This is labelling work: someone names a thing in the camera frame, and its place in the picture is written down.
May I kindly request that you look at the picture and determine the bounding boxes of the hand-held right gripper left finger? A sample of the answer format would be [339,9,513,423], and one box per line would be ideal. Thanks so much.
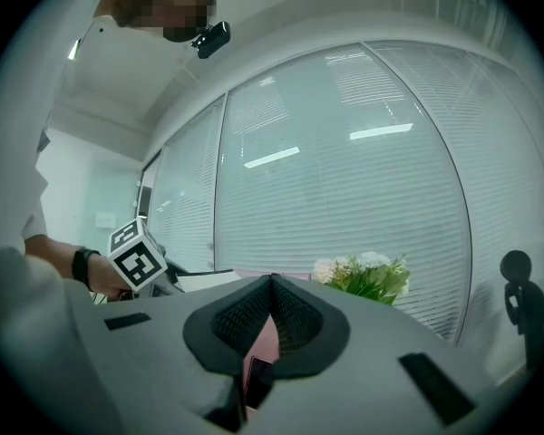
[183,275,273,377]

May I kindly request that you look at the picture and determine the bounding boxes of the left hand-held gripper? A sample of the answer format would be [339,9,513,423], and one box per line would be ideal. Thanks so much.
[106,217,188,296]

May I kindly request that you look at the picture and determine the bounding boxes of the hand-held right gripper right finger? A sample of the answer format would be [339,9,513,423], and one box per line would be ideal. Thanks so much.
[270,273,352,379]

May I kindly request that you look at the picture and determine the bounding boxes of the dark notebook with pink edge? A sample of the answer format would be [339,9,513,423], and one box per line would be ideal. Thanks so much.
[245,354,277,411]

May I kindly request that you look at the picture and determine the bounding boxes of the person's left forearm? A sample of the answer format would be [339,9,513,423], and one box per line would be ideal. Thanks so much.
[24,232,81,285]

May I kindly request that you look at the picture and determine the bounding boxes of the person's left hand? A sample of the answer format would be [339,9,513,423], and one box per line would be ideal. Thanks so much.
[89,255,135,301]

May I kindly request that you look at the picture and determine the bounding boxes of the black wristwatch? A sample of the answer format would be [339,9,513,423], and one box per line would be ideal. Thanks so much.
[71,247,102,291]

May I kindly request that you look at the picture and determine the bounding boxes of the white window blinds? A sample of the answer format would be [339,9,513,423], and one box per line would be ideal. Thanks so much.
[366,39,544,380]
[148,100,226,274]
[213,45,471,342]

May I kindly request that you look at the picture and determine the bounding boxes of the white and green flower bouquet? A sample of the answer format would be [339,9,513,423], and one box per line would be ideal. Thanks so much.
[311,250,412,306]

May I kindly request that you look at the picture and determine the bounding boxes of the white shirt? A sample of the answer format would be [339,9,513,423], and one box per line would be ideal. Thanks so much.
[0,14,200,271]

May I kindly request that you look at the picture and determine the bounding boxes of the black stand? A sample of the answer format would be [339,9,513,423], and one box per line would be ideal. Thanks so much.
[499,249,544,373]

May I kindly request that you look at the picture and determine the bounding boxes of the person's head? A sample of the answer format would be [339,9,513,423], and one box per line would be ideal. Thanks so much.
[92,0,221,44]

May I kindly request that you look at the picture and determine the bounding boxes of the black head-worn camera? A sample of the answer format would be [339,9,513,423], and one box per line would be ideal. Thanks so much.
[189,20,232,61]

